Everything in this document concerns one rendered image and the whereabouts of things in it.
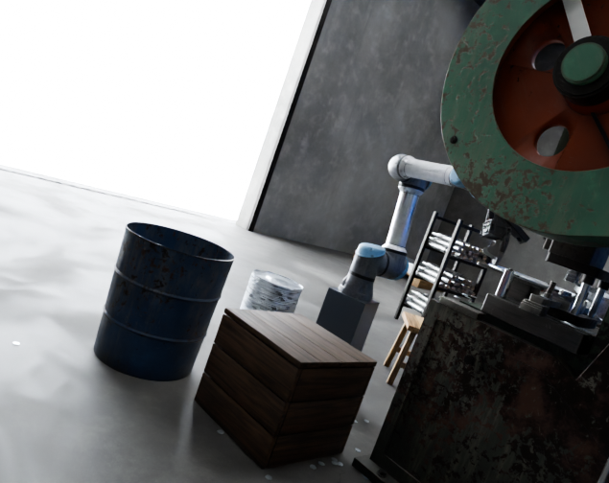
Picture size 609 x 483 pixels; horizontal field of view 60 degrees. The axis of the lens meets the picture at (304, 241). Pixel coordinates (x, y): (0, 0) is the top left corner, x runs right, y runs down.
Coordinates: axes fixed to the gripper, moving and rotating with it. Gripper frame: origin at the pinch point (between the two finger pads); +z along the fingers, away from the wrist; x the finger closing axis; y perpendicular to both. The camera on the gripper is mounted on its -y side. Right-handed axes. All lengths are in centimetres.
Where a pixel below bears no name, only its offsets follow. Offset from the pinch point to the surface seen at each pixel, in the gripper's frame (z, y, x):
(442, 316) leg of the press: 26.8, 18.4, 12.6
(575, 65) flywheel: -32, 22, 70
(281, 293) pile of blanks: 24, 66, -98
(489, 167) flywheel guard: -11, 28, 46
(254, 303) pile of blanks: 33, 77, -106
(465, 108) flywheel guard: -28, 37, 41
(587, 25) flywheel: -48, 20, 65
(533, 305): 18.5, 0.6, 33.2
